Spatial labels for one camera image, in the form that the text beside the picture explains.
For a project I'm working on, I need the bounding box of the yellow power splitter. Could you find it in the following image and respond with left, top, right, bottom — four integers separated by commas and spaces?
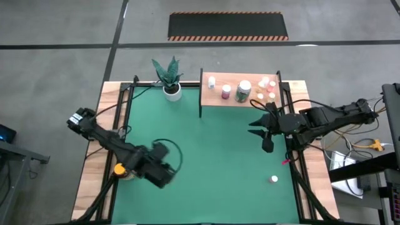
352, 139, 391, 153

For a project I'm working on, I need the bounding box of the large jar with yellow lid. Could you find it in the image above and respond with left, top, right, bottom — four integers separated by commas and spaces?
112, 162, 137, 181

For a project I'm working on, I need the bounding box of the black side desk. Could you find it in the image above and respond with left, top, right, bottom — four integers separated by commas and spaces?
327, 82, 400, 225

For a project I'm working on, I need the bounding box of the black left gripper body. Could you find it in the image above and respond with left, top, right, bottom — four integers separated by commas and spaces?
134, 142, 171, 176

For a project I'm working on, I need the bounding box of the black hazard-striped floor mat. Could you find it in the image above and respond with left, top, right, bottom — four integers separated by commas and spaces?
167, 11, 289, 42

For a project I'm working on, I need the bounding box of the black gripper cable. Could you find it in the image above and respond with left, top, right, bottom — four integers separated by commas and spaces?
152, 138, 184, 173
249, 99, 282, 114

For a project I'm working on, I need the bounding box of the white plant pot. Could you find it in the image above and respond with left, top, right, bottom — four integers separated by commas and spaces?
162, 83, 183, 103

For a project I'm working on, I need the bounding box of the large green gummy vitamin bottle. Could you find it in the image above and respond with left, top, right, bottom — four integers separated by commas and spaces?
234, 79, 253, 104

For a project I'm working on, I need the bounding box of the wooden shelf with black frame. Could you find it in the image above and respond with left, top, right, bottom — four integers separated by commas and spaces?
199, 67, 286, 119

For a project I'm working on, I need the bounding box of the green snake plant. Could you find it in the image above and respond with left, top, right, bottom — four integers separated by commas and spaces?
151, 56, 184, 94

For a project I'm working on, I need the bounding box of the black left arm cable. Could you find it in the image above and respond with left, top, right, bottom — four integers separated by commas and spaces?
92, 80, 162, 118

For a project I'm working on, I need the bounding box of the red medicine bottle white cap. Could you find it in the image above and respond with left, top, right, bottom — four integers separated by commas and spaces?
221, 84, 233, 101

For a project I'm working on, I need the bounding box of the black aluminium table frame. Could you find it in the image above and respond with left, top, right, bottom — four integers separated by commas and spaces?
70, 74, 341, 225

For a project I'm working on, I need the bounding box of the grey metal cart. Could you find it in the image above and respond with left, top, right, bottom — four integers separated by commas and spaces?
0, 139, 51, 225

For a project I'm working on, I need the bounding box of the dark device with blue light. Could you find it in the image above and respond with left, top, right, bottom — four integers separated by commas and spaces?
0, 124, 18, 144

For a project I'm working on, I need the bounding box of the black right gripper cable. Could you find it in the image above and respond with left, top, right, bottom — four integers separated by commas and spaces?
249, 99, 282, 114

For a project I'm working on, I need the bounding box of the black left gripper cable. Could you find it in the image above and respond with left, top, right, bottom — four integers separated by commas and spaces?
152, 138, 184, 173

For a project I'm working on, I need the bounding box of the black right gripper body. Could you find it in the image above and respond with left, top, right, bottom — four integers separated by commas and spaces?
261, 102, 284, 154

